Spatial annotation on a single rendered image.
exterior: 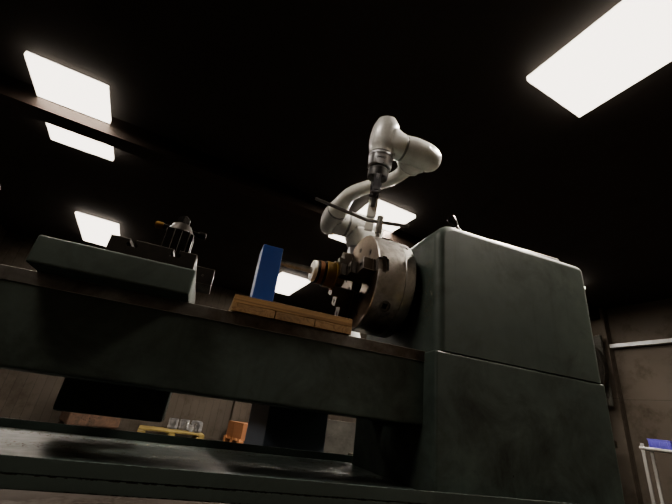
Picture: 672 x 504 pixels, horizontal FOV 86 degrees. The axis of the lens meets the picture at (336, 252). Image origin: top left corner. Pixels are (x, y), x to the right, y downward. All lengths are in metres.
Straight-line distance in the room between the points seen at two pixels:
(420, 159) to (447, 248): 0.43
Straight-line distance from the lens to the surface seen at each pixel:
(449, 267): 1.10
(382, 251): 1.08
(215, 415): 8.58
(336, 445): 6.83
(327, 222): 1.76
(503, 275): 1.23
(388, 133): 1.38
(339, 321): 0.93
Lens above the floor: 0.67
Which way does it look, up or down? 25 degrees up
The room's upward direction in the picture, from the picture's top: 8 degrees clockwise
